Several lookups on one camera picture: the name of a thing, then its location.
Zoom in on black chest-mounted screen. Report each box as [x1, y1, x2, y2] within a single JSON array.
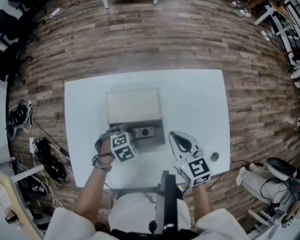
[[149, 169, 185, 238]]

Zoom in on person's left forearm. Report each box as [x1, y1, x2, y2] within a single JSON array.
[[74, 156, 114, 226]]

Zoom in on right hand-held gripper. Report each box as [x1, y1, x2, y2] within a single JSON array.
[[168, 130, 214, 188]]

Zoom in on white power strip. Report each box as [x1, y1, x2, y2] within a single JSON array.
[[48, 7, 64, 19], [260, 29, 272, 42]]

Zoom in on clear plastic box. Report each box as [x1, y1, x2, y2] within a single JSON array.
[[105, 86, 167, 146]]

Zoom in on person's left hand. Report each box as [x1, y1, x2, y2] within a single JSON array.
[[100, 138, 114, 157]]

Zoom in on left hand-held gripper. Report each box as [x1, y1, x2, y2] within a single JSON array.
[[94, 123, 139, 164]]

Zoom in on person's white shirt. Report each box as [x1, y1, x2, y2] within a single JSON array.
[[43, 191, 250, 240]]

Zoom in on dark wrist bracelets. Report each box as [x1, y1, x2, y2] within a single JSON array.
[[91, 151, 114, 173]]

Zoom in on white cable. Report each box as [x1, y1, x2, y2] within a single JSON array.
[[50, 197, 65, 209]]

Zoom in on pile of black cables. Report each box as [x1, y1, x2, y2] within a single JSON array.
[[29, 136, 73, 185]]

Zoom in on grey cable grommet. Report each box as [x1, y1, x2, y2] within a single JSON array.
[[209, 151, 221, 163]]

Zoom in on wooden desk with white legs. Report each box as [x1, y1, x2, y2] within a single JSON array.
[[253, 0, 297, 35]]

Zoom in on small remote-like device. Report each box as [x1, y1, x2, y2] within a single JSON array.
[[132, 126, 156, 138]]

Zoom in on person's right forearm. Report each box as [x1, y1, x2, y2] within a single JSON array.
[[190, 183, 215, 226]]

